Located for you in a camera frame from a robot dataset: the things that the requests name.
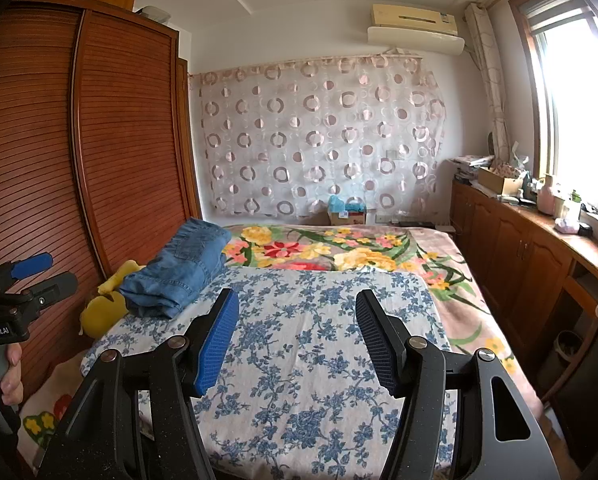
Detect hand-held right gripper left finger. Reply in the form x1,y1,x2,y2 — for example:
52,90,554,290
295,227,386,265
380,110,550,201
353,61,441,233
36,287,241,480

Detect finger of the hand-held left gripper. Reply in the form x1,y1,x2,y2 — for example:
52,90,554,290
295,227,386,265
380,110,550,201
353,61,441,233
1,253,54,283
29,271,78,306

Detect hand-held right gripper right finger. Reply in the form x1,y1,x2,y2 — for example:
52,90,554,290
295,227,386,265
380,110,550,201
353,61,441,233
355,289,547,480

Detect blue denim pants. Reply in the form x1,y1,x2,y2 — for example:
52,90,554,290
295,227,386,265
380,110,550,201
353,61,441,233
119,217,232,319

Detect person's left hand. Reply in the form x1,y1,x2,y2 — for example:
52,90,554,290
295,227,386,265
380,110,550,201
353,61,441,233
0,342,24,421

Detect yellow plush toy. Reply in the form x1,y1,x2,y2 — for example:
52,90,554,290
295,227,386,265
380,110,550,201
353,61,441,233
80,260,147,339

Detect blue floral white sheet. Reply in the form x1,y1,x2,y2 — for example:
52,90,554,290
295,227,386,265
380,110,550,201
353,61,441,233
81,266,455,480

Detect colourful floral blanket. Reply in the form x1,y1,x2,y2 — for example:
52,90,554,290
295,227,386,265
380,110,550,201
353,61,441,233
19,224,545,461

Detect wooden slatted wardrobe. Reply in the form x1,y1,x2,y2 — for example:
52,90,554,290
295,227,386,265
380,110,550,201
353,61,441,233
0,0,203,396

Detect cardboard box with teal items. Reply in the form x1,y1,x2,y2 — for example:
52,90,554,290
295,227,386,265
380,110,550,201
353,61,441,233
327,196,367,226

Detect wooden side cabinet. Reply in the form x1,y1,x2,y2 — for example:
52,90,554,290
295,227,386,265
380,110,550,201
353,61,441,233
452,180,598,411

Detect grey waste bin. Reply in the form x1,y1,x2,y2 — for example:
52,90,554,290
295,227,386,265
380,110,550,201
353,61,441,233
554,330,585,381

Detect stack of papers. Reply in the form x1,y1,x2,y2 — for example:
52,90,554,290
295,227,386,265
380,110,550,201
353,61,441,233
452,155,495,181

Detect open cardboard box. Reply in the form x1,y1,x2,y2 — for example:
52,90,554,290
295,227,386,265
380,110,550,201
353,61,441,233
478,165,525,196

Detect circle patterned sheer curtain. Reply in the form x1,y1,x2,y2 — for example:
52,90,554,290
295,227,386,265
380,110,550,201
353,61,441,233
189,50,447,218

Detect pink bottle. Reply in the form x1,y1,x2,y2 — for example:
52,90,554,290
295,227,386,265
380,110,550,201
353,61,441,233
536,175,555,213

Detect patterned window drape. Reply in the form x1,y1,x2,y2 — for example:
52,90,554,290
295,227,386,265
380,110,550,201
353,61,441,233
464,2,510,161

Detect window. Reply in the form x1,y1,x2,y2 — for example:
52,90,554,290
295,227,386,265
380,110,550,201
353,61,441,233
509,0,598,221

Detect wall air conditioner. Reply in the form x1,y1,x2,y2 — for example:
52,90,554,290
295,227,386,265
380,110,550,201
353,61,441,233
367,3,466,56

